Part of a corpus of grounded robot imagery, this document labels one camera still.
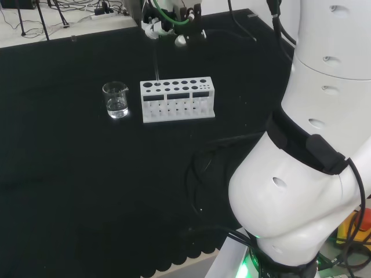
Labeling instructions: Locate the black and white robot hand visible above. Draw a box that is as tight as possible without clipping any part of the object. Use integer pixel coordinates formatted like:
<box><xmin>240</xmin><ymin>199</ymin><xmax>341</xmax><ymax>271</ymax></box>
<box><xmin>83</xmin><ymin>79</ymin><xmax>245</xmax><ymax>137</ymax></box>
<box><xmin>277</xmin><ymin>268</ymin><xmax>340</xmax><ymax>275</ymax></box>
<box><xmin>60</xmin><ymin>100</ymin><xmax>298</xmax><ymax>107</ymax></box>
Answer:
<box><xmin>141</xmin><ymin>2</ymin><xmax>208</xmax><ymax>47</ymax></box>

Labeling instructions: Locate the clear glass rod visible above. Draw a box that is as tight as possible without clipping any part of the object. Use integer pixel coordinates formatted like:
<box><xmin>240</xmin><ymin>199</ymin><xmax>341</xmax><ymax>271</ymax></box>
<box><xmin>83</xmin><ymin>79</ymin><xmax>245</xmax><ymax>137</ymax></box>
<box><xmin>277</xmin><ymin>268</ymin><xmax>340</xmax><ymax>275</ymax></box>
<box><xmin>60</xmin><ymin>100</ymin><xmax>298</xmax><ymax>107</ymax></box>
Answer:
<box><xmin>154</xmin><ymin>36</ymin><xmax>159</xmax><ymax>81</ymax></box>

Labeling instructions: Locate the white test tube rack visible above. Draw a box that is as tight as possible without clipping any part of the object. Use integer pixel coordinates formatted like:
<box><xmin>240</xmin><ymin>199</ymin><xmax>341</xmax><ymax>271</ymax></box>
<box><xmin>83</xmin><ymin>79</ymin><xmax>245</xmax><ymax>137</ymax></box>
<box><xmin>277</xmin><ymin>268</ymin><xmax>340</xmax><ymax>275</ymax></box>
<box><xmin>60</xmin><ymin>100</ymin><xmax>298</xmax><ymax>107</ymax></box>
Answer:
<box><xmin>139</xmin><ymin>76</ymin><xmax>216</xmax><ymax>125</ymax></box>

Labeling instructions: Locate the grey panel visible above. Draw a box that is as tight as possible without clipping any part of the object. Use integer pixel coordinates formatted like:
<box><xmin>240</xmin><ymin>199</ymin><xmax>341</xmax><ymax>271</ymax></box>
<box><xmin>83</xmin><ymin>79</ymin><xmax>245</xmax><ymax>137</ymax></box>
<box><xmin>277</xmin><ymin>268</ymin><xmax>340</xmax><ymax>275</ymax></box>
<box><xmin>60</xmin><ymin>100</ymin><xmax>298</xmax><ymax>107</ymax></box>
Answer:
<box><xmin>126</xmin><ymin>0</ymin><xmax>146</xmax><ymax>26</ymax></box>

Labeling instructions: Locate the white power strip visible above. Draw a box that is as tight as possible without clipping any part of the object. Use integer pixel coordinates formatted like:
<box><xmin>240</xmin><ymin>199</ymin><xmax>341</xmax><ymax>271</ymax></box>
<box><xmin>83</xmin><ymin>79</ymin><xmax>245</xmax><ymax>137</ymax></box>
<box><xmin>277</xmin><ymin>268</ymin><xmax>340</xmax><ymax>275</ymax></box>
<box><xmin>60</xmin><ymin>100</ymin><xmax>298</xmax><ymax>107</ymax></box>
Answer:
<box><xmin>90</xmin><ymin>9</ymin><xmax>117</xmax><ymax>20</ymax></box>

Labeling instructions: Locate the clear glass beaker with water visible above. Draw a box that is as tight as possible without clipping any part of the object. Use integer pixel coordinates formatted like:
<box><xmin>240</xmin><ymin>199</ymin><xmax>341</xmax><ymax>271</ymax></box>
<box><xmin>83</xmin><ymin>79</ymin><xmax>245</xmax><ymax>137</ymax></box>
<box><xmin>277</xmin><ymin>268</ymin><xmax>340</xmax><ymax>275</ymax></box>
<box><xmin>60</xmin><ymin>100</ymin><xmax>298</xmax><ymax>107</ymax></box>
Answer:
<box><xmin>101</xmin><ymin>81</ymin><xmax>130</xmax><ymax>120</ymax></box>

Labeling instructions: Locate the black tripod leg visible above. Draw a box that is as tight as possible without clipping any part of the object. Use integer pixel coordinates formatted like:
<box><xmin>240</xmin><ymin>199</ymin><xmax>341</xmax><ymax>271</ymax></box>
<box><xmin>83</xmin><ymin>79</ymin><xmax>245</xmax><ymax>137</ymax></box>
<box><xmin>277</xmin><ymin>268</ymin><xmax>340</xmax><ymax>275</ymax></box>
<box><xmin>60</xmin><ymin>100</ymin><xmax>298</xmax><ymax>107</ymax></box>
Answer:
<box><xmin>14</xmin><ymin>0</ymin><xmax>27</xmax><ymax>37</ymax></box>
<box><xmin>35</xmin><ymin>0</ymin><xmax>50</xmax><ymax>41</ymax></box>
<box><xmin>54</xmin><ymin>0</ymin><xmax>70</xmax><ymax>29</ymax></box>

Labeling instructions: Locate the black bench cloth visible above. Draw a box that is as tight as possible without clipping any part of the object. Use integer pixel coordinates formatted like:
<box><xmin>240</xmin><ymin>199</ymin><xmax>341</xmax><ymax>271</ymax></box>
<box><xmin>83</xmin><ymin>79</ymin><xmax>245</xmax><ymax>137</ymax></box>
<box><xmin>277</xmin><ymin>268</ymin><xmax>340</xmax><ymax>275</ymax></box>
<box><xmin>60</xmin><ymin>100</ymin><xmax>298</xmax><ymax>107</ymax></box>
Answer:
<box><xmin>0</xmin><ymin>8</ymin><xmax>299</xmax><ymax>278</ymax></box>

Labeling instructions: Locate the yellow stop button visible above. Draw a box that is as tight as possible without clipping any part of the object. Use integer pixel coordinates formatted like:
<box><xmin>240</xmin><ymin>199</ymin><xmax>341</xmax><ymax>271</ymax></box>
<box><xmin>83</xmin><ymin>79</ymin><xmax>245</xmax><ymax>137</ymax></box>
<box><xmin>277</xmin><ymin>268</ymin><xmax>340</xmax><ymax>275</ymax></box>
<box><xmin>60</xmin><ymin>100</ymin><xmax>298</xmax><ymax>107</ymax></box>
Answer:
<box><xmin>336</xmin><ymin>210</ymin><xmax>371</xmax><ymax>248</ymax></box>

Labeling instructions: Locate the green cable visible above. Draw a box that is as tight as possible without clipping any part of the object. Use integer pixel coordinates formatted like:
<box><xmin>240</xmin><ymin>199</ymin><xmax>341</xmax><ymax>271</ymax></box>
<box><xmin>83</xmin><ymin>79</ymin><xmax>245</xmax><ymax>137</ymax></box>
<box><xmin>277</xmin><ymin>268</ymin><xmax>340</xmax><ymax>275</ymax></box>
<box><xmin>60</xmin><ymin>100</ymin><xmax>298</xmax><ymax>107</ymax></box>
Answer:
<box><xmin>152</xmin><ymin>0</ymin><xmax>191</xmax><ymax>27</ymax></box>

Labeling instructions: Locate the black looped cable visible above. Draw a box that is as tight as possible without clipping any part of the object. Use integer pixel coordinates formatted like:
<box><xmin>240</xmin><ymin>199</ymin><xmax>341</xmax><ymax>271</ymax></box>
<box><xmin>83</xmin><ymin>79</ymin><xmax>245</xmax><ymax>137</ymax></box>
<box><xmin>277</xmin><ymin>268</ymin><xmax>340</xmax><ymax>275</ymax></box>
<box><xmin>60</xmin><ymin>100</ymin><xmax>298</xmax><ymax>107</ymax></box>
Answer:
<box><xmin>184</xmin><ymin>135</ymin><xmax>263</xmax><ymax>241</ymax></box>

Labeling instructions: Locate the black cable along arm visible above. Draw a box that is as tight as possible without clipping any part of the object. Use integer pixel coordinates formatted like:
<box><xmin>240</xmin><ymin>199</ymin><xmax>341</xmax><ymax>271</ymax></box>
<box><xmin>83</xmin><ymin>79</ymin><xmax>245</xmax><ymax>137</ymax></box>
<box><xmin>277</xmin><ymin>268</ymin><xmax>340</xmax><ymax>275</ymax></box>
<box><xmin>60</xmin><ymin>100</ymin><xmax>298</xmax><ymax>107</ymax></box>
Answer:
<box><xmin>346</xmin><ymin>158</ymin><xmax>366</xmax><ymax>263</ymax></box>

